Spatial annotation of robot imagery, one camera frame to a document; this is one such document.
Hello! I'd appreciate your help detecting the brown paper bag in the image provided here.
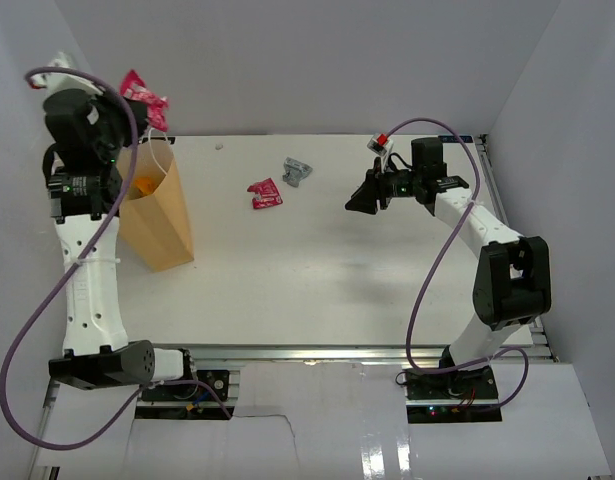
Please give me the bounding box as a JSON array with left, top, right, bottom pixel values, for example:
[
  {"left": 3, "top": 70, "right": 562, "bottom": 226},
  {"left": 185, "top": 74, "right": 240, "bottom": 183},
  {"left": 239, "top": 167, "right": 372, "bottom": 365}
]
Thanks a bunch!
[{"left": 117, "top": 133, "right": 194, "bottom": 272}]

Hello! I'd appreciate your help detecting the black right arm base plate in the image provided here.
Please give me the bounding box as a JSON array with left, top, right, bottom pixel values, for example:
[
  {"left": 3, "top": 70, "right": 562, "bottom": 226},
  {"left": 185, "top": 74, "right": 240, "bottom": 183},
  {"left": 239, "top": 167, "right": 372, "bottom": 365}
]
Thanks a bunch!
[{"left": 403, "top": 370, "right": 498, "bottom": 401}]

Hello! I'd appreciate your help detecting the blue label sticker right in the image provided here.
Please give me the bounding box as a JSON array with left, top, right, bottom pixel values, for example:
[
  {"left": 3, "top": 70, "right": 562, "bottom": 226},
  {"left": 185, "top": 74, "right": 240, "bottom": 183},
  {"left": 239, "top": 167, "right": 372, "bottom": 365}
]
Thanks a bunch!
[{"left": 438, "top": 135, "right": 474, "bottom": 144}]

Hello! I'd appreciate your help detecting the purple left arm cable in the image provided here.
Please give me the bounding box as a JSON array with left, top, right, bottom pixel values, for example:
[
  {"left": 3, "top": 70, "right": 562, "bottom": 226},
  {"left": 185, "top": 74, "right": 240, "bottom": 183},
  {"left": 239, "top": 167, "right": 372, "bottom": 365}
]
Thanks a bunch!
[{"left": 0, "top": 67, "right": 233, "bottom": 449}]

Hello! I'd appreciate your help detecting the orange chips bag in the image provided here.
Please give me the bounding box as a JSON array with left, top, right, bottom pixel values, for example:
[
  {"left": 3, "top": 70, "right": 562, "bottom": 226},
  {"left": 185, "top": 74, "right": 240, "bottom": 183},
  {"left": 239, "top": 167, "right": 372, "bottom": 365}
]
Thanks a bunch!
[{"left": 128, "top": 176, "right": 157, "bottom": 199}]

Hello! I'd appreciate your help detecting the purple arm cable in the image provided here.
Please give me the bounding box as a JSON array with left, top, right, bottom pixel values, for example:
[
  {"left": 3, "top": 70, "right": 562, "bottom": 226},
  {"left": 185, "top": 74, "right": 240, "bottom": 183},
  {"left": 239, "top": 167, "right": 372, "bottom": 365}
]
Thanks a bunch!
[
  {"left": 405, "top": 117, "right": 530, "bottom": 412},
  {"left": 0, "top": 67, "right": 233, "bottom": 449}
]

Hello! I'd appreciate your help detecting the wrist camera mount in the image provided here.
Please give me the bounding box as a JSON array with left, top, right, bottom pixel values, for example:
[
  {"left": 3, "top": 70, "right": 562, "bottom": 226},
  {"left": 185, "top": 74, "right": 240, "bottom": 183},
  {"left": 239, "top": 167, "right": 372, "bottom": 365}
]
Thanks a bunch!
[
  {"left": 367, "top": 133, "right": 393, "bottom": 159},
  {"left": 26, "top": 49, "right": 106, "bottom": 94}
]

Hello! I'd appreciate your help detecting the silver snack packet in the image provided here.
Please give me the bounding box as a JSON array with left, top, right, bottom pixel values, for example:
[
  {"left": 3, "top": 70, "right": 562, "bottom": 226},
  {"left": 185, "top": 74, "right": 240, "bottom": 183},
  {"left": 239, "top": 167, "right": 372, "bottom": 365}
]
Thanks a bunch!
[{"left": 282, "top": 157, "right": 313, "bottom": 188}]

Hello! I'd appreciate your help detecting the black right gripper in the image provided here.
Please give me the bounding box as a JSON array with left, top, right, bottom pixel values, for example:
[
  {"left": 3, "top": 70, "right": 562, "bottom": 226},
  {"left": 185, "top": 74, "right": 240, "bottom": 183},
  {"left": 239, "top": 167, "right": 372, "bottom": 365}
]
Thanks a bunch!
[{"left": 346, "top": 157, "right": 423, "bottom": 215}]

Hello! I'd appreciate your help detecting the aluminium right side rail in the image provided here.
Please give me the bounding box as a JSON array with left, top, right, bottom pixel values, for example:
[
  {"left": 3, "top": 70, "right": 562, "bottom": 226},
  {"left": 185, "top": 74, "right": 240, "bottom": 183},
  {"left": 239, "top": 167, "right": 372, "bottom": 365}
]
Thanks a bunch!
[{"left": 474, "top": 134, "right": 554, "bottom": 361}]

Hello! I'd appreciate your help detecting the aluminium rail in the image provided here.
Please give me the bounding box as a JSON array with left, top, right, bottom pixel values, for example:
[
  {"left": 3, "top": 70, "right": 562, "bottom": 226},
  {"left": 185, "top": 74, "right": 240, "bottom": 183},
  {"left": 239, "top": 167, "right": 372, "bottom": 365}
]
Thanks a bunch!
[
  {"left": 185, "top": 345, "right": 553, "bottom": 365},
  {"left": 474, "top": 134, "right": 554, "bottom": 361}
]

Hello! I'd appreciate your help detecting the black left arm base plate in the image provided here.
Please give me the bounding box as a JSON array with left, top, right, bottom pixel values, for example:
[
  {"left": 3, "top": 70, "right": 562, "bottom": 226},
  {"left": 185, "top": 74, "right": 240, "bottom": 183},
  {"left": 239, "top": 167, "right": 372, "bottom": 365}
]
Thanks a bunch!
[{"left": 140, "top": 369, "right": 230, "bottom": 402}]

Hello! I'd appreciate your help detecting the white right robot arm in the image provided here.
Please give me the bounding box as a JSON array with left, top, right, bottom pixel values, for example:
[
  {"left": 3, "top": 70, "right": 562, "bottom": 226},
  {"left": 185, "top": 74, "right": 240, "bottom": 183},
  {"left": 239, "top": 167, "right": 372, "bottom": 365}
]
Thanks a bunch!
[{"left": 345, "top": 134, "right": 551, "bottom": 399}]

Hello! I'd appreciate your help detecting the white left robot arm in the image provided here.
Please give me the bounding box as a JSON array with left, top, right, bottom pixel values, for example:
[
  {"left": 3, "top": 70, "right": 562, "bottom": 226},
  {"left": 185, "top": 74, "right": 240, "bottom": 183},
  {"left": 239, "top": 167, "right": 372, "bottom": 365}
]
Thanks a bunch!
[{"left": 43, "top": 87, "right": 199, "bottom": 399}]

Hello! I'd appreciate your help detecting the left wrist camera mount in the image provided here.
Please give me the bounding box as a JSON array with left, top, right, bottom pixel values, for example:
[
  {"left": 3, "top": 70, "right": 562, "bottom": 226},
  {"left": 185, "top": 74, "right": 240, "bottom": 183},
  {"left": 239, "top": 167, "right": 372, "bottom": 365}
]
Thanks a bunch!
[{"left": 26, "top": 49, "right": 106, "bottom": 94}]

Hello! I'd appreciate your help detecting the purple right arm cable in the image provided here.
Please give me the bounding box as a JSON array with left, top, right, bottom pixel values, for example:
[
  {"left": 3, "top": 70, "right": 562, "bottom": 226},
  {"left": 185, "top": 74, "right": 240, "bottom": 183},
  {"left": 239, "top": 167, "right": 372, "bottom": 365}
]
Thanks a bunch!
[{"left": 405, "top": 117, "right": 530, "bottom": 412}]

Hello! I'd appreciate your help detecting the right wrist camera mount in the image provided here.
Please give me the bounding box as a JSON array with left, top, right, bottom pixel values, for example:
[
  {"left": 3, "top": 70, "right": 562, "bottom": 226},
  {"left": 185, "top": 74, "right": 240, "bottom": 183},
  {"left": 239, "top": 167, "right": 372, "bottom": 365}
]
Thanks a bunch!
[{"left": 367, "top": 133, "right": 393, "bottom": 159}]

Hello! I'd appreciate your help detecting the aluminium front rail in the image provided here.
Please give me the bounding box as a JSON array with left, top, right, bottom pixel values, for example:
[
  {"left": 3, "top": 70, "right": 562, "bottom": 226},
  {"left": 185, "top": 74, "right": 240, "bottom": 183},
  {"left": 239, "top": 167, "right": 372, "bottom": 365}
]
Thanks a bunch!
[{"left": 185, "top": 345, "right": 553, "bottom": 365}]

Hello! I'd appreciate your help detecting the red snack packet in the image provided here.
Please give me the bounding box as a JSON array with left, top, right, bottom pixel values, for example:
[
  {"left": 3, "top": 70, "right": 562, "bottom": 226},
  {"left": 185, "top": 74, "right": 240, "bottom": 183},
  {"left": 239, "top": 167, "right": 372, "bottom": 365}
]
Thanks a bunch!
[
  {"left": 120, "top": 70, "right": 169, "bottom": 132},
  {"left": 247, "top": 178, "right": 283, "bottom": 210}
]

